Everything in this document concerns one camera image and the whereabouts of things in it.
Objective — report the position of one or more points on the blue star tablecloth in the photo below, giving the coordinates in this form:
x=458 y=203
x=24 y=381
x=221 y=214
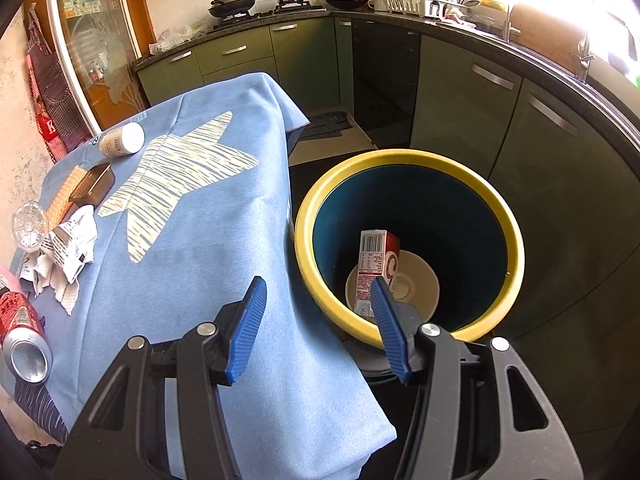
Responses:
x=192 y=218

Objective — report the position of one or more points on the chrome sink faucet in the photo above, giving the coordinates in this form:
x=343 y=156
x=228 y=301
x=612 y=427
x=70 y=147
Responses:
x=582 y=59

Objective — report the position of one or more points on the crumpled printed paper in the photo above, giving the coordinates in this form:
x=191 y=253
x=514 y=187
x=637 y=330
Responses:
x=61 y=257

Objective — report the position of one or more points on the wooden cutting board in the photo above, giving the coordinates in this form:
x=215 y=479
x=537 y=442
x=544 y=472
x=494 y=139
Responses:
x=545 y=34

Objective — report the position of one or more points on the orange foam fruit net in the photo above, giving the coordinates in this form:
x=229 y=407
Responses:
x=61 y=204

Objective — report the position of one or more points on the white paper bowl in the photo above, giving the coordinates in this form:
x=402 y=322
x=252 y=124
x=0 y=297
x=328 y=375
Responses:
x=414 y=282

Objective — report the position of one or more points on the red soda can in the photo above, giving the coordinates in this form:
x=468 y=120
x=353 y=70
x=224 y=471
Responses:
x=24 y=347

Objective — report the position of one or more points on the red white milk carton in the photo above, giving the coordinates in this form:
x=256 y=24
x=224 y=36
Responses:
x=378 y=258

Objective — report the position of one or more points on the clear plastic cup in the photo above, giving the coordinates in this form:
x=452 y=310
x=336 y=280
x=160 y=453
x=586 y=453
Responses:
x=30 y=227

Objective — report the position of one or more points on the brown plastic tray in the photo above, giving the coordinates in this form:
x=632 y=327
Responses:
x=94 y=186

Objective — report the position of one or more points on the white pill bottle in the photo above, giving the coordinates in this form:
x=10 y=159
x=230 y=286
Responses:
x=122 y=141

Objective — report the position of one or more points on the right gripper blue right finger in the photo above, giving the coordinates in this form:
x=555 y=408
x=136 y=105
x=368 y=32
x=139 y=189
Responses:
x=412 y=346

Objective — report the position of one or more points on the green kitchen cabinets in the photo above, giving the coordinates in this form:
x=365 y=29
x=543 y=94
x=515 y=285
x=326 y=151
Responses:
x=558 y=155

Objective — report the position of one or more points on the yellow rimmed trash bin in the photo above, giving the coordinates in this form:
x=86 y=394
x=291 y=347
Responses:
x=440 y=210

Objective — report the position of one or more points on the white dish rack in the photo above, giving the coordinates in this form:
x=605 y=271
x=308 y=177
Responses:
x=434 y=9

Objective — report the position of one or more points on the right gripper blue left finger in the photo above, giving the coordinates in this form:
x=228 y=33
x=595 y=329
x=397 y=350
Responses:
x=217 y=352

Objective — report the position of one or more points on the white plastic bag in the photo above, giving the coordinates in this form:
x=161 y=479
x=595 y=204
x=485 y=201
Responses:
x=176 y=36

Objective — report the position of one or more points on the black wok with lid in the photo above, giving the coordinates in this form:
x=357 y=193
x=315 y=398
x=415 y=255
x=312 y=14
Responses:
x=225 y=8

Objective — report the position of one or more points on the glass sliding door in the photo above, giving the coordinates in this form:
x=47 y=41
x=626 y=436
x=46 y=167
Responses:
x=97 y=45

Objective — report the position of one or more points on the red checkered apron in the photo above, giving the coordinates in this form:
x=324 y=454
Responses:
x=58 y=118

